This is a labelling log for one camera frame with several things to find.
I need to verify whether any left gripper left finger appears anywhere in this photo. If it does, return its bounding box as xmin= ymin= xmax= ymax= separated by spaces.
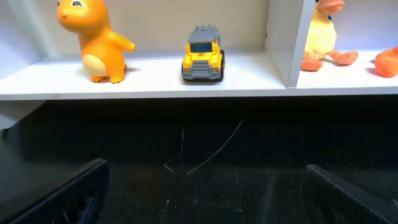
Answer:
xmin=0 ymin=158 xmax=110 ymax=224

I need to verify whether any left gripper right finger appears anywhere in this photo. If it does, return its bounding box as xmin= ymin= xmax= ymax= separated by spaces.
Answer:
xmin=303 ymin=164 xmax=398 ymax=224

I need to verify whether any white shelf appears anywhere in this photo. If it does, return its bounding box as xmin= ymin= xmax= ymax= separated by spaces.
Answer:
xmin=0 ymin=0 xmax=398 ymax=130

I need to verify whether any orange rubber toy animal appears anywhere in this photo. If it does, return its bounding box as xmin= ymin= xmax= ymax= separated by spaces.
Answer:
xmin=56 ymin=0 xmax=136 ymax=84

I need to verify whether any grey and yellow toy truck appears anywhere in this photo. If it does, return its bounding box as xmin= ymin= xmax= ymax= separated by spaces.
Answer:
xmin=181 ymin=24 xmax=226 ymax=83

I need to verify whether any white plush duck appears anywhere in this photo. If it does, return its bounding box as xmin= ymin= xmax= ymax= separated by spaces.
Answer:
xmin=374 ymin=46 xmax=398 ymax=78

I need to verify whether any yellow plush duck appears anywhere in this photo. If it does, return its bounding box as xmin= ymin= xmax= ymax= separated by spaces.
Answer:
xmin=300 ymin=0 xmax=359 ymax=72

